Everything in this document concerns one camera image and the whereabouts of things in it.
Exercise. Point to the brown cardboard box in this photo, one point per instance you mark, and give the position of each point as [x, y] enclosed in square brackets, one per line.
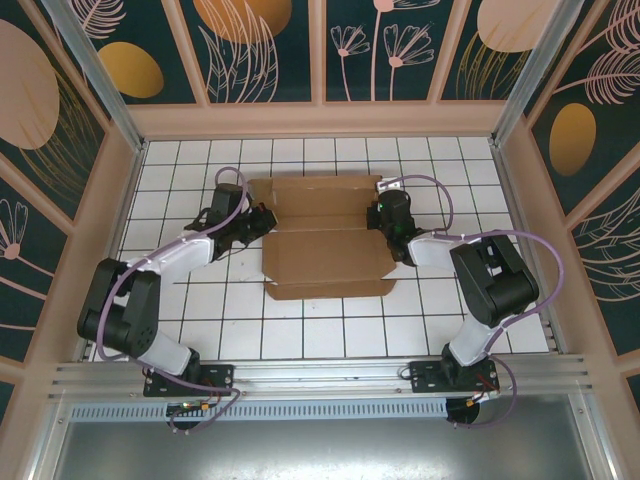
[325, 260]

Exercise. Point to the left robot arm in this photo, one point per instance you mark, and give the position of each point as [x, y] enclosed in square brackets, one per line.
[170, 257]

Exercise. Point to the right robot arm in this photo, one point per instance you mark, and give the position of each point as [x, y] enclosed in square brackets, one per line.
[495, 285]

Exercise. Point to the small circuit board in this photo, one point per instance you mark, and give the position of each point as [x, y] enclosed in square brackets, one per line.
[187, 407]

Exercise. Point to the grey metal sheet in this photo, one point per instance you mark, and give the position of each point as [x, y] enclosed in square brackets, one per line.
[320, 450]

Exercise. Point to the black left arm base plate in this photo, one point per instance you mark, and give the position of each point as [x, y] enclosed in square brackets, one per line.
[220, 375]

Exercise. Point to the aluminium mounting rail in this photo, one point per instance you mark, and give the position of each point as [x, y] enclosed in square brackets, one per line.
[320, 375]

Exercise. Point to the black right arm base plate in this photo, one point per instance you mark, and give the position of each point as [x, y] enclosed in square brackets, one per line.
[425, 377]

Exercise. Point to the aluminium frame post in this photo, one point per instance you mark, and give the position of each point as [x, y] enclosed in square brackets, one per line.
[100, 80]
[530, 70]

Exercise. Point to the aluminium side rail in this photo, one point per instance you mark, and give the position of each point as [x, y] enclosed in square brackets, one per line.
[552, 330]
[89, 345]

